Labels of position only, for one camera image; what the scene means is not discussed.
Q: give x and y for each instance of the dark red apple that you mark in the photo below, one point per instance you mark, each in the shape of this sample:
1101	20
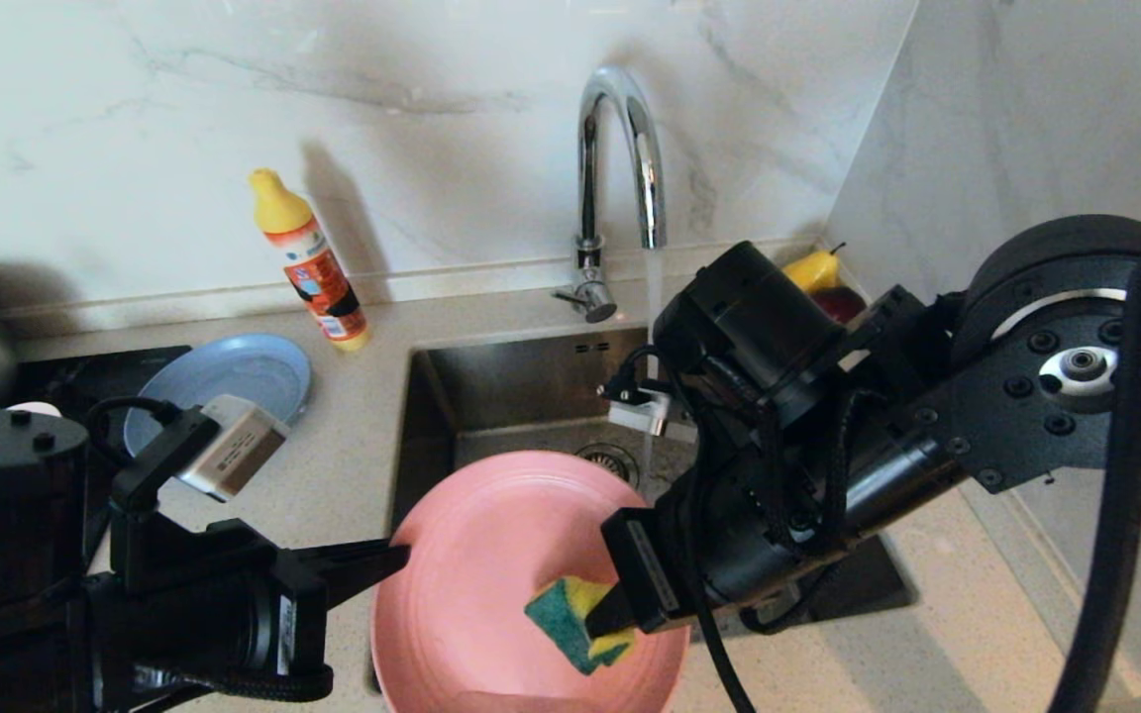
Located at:
843	302

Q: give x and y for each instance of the yellow pear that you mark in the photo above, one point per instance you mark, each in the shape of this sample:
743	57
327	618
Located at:
813	269

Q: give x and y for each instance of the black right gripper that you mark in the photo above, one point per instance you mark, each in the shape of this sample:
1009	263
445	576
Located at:
660	564

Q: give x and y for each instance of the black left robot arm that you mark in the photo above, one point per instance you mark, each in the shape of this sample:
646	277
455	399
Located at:
16	555

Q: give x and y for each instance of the yellow green sponge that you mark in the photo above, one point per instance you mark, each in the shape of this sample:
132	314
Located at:
570	614

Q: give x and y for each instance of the round metal sink strainer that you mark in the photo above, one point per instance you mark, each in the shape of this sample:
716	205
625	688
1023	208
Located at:
615	460

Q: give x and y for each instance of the stainless steel sink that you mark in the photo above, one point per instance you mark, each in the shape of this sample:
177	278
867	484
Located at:
491	396

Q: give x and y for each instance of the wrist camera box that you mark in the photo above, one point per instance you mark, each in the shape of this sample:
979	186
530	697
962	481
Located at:
640	406
234	451

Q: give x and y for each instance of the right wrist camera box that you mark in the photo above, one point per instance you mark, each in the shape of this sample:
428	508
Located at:
640	406

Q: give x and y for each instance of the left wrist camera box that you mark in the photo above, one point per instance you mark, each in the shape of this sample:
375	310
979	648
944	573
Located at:
234	451

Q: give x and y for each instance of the pink plate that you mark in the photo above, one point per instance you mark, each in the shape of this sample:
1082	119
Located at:
481	594

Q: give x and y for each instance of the yellow orange dish soap bottle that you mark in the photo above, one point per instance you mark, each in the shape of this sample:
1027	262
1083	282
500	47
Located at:
318	272

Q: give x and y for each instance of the pink bowl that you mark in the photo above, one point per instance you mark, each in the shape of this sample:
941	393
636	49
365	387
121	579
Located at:
34	408

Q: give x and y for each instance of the chrome gooseneck faucet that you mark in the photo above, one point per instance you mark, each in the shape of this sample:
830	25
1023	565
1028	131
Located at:
587	178

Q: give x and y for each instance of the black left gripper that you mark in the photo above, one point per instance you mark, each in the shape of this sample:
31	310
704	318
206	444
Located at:
293	614

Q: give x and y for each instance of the black induction cooktop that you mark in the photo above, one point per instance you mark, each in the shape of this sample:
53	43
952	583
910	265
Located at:
115	371

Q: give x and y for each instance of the blue grey plate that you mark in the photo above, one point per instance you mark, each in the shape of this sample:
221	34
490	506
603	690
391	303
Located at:
234	376

